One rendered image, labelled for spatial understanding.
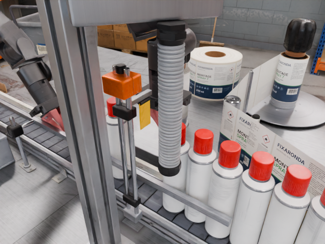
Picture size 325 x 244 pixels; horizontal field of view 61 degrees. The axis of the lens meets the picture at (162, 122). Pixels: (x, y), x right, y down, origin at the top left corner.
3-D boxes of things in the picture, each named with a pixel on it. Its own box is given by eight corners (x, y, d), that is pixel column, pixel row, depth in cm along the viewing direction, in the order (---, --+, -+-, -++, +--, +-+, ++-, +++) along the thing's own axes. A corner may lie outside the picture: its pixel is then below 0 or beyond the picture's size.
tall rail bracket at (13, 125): (48, 158, 82) (35, 109, 73) (25, 171, 77) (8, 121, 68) (41, 154, 83) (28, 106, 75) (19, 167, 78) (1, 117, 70)
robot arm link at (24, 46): (0, 51, 73) (14, 38, 67) (37, 42, 81) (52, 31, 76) (23, 92, 75) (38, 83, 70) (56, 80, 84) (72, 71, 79)
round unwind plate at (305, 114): (335, 101, 102) (336, 99, 101) (320, 141, 81) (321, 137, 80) (255, 82, 117) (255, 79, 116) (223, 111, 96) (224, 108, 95)
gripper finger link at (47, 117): (86, 123, 76) (67, 93, 74) (65, 135, 71) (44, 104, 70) (76, 129, 80) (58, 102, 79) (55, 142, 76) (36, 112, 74)
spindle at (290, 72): (298, 101, 99) (322, 18, 84) (292, 112, 93) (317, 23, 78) (273, 95, 103) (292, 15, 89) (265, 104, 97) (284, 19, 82)
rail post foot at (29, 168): (36, 168, 78) (35, 166, 77) (28, 173, 76) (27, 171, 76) (26, 160, 81) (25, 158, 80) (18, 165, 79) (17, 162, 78)
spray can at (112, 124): (136, 171, 69) (131, 98, 59) (123, 183, 66) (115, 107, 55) (120, 163, 72) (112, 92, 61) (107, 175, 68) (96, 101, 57)
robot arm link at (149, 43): (140, 38, 50) (169, 41, 47) (159, 29, 55) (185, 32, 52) (142, 73, 53) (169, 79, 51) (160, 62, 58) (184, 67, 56)
